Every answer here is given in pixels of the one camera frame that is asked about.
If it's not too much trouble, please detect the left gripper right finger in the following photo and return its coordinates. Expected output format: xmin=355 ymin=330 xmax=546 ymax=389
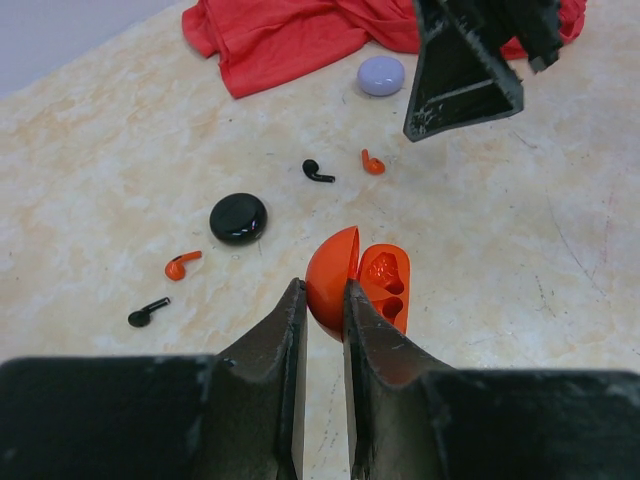
xmin=343 ymin=280 xmax=470 ymax=479

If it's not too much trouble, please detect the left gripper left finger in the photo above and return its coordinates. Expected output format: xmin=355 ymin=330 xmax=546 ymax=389
xmin=193 ymin=278 xmax=307 ymax=479

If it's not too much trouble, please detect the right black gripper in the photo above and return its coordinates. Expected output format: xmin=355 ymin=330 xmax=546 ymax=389
xmin=404 ymin=0 xmax=562 ymax=142

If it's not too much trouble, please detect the purple earbud charging case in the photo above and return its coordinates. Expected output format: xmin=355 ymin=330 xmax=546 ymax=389
xmin=357 ymin=56 xmax=405 ymax=97

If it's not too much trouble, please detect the red earbud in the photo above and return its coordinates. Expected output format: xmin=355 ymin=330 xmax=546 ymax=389
xmin=164 ymin=251 xmax=202 ymax=282
xmin=361 ymin=149 xmax=386 ymax=175

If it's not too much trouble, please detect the red round charging case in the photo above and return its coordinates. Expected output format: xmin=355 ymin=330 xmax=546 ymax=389
xmin=304 ymin=225 xmax=412 ymax=344

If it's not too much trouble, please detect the black round charging case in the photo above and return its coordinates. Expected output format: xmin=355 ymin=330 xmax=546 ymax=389
xmin=209 ymin=193 xmax=268 ymax=245

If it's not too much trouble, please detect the black earbud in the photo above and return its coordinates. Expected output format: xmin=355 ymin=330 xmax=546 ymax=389
xmin=302 ymin=159 xmax=335 ymax=183
xmin=127 ymin=297 xmax=171 ymax=328

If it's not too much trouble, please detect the red crumpled cloth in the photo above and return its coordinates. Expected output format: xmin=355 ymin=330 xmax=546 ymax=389
xmin=180 ymin=0 xmax=587 ymax=99

